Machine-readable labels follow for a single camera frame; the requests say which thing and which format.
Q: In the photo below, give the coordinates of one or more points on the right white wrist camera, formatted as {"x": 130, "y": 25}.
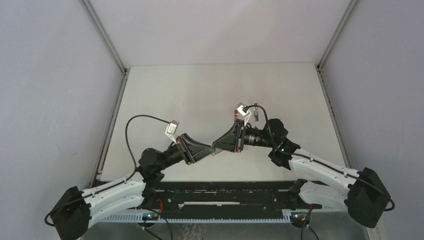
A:
{"x": 244, "y": 113}

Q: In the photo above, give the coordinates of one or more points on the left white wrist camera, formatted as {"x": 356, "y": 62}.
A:
{"x": 171, "y": 130}

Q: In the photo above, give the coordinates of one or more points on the left aluminium frame post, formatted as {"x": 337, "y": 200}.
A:
{"x": 92, "y": 14}

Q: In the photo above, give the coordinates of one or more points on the aluminium frame post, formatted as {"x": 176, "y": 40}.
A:
{"x": 320, "y": 70}
{"x": 92, "y": 14}

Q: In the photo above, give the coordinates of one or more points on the white mini stapler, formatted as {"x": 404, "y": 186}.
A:
{"x": 256, "y": 112}

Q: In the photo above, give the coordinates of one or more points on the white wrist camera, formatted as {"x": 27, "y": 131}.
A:
{"x": 244, "y": 113}
{"x": 171, "y": 130}

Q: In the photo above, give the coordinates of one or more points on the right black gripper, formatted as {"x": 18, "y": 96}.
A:
{"x": 227, "y": 142}

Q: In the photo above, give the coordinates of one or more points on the white slotted cable duct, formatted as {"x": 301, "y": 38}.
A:
{"x": 150, "y": 217}

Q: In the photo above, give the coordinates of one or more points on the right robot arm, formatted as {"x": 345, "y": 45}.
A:
{"x": 359, "y": 193}

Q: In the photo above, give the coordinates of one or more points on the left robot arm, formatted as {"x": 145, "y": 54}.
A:
{"x": 78, "y": 210}

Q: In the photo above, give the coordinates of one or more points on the right aluminium frame post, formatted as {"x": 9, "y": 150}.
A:
{"x": 320, "y": 70}

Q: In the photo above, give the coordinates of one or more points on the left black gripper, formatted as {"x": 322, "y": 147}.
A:
{"x": 194, "y": 152}

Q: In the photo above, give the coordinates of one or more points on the cardboard staple box tray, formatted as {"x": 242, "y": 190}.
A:
{"x": 217, "y": 151}

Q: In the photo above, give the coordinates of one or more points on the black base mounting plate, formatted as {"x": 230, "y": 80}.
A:
{"x": 226, "y": 199}

